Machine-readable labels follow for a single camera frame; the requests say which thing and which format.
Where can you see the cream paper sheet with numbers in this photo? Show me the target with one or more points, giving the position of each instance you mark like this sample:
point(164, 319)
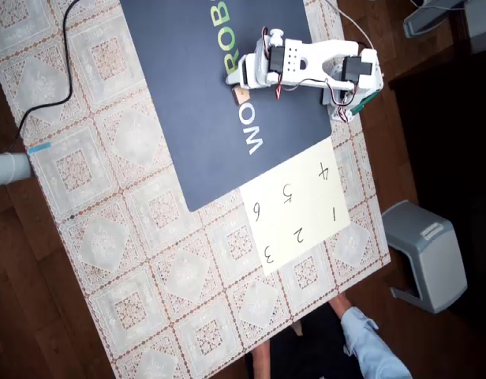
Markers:
point(302, 205)

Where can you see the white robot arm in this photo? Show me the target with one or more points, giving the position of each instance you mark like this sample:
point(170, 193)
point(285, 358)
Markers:
point(330, 55)

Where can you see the grey plastic stand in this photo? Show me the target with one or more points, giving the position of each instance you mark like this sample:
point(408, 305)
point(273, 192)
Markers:
point(428, 16)

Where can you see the white lace tablecloth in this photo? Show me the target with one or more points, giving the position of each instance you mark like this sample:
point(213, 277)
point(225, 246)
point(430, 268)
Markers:
point(120, 237)

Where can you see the right forearm blue sleeve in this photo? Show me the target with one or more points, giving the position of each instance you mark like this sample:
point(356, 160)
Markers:
point(373, 347)

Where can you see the person's left hand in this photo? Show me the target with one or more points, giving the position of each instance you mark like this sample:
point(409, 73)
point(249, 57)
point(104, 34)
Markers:
point(262, 361)

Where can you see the blue tape strip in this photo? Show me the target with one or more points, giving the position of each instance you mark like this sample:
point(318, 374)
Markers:
point(40, 148)

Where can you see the person's right hand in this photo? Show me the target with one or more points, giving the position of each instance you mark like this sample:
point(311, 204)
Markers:
point(339, 306)

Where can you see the dark blue WOWROBO mat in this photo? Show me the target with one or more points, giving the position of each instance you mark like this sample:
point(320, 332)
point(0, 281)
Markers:
point(195, 98)

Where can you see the grey plastic stool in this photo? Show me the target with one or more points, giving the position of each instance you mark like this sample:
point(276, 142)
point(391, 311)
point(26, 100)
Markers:
point(428, 256)

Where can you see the white plastic tube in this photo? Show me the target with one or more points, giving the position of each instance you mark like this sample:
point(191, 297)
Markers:
point(8, 169)

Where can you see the light grey box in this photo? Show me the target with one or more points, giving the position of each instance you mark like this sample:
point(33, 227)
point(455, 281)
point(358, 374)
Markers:
point(481, 23)

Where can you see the small wooden die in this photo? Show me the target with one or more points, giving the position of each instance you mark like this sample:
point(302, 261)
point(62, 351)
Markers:
point(240, 96)

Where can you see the person in light blue shirt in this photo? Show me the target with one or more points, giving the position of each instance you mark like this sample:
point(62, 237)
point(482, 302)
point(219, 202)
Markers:
point(306, 347)

